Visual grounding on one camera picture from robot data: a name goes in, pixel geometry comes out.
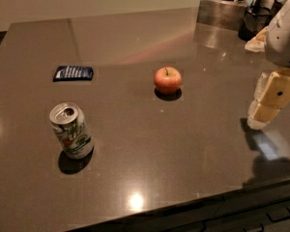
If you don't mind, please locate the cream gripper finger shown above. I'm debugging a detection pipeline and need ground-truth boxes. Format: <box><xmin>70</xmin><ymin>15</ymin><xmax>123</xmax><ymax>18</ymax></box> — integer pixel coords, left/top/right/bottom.
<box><xmin>254</xmin><ymin>72</ymin><xmax>270</xmax><ymax>101</ymax></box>
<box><xmin>247</xmin><ymin>69</ymin><xmax>290</xmax><ymax>130</ymax></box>

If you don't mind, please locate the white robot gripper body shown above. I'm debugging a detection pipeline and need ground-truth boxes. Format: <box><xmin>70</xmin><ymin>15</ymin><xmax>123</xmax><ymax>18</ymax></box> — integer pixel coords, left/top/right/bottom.
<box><xmin>265</xmin><ymin>0</ymin><xmax>290</xmax><ymax>68</ymax></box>

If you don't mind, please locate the red yellow apple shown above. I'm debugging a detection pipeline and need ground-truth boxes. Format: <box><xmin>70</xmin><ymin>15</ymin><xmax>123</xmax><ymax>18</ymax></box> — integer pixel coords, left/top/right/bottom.
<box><xmin>154</xmin><ymin>67</ymin><xmax>182</xmax><ymax>95</ymax></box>

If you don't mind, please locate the black mesh cup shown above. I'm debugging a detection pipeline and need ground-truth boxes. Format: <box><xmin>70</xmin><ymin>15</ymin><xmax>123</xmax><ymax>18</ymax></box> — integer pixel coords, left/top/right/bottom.
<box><xmin>238</xmin><ymin>6</ymin><xmax>272</xmax><ymax>41</ymax></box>

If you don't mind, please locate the stainless steel container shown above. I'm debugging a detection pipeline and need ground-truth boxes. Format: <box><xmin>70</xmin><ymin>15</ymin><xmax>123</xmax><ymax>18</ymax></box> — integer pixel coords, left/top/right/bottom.
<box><xmin>196</xmin><ymin>0</ymin><xmax>246</xmax><ymax>31</ymax></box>

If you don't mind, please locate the white green soda can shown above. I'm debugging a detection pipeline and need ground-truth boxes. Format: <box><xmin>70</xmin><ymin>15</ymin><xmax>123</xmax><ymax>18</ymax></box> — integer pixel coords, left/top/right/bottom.
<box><xmin>49</xmin><ymin>102</ymin><xmax>94</xmax><ymax>160</ymax></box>

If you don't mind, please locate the dark blue snack bag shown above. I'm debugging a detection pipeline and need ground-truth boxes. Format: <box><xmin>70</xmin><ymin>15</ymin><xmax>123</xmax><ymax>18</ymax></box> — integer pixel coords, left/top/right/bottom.
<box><xmin>53</xmin><ymin>66</ymin><xmax>94</xmax><ymax>82</ymax></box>

